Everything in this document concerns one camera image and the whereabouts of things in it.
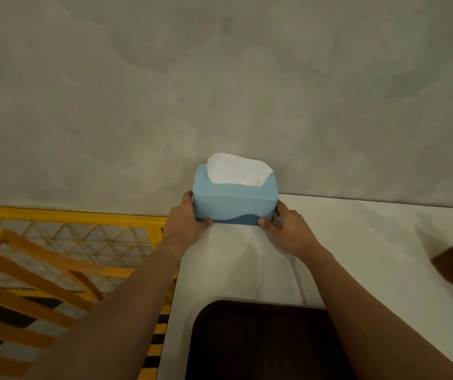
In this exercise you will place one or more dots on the person's left hand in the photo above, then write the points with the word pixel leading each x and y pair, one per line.
pixel 181 225

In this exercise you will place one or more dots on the person's right hand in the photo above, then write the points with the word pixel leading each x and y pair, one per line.
pixel 291 233

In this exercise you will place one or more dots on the person's right thumb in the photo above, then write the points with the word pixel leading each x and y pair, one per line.
pixel 266 223

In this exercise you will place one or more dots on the person's left thumb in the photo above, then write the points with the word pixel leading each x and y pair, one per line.
pixel 203 223

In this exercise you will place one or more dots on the blue tissue box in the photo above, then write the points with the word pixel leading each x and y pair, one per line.
pixel 235 201

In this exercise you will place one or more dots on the person's right forearm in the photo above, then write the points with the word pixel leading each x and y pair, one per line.
pixel 372 316

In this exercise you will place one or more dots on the person's left forearm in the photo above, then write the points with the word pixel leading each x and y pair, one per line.
pixel 109 312

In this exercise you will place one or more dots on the white tissue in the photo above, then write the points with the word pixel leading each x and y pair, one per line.
pixel 237 170

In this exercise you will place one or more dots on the dark brown tray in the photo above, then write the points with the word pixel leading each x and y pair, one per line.
pixel 266 342

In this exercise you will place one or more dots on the yellow black hazard tape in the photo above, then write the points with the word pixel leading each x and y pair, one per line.
pixel 157 336

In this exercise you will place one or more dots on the yellow metal mesh fence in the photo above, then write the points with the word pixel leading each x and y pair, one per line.
pixel 80 233

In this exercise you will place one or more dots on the wooden slatted chair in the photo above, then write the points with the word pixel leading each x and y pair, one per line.
pixel 24 296

